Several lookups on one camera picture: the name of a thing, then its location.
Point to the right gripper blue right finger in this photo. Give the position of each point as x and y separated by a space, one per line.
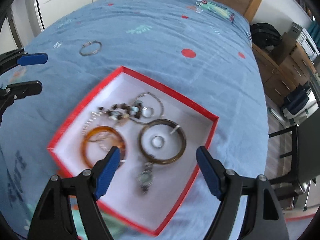
263 217

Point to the blue patterned bed sheet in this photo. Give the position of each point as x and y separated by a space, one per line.
191 50

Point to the red jewelry box tray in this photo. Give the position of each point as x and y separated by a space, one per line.
157 131

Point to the silver wristwatch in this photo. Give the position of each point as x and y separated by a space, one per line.
145 178

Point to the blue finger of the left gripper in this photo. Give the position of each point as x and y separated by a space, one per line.
17 91
19 57

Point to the right teal curtain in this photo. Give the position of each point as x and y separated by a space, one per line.
314 32

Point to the dark green chair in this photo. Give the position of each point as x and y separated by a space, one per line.
304 154

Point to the dark brown bangle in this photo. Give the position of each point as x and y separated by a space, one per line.
176 128

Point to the dark blue hanging bag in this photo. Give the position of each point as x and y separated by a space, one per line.
295 101

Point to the black backpack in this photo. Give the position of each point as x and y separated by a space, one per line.
265 36

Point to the wooden drawer cabinet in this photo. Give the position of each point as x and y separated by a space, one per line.
283 69

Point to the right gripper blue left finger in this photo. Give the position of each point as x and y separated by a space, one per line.
53 217

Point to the amber orange bangle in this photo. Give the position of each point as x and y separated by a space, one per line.
109 132

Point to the thin silver wire bangle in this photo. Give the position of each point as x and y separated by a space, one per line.
90 48

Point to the white printer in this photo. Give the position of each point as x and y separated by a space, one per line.
301 35

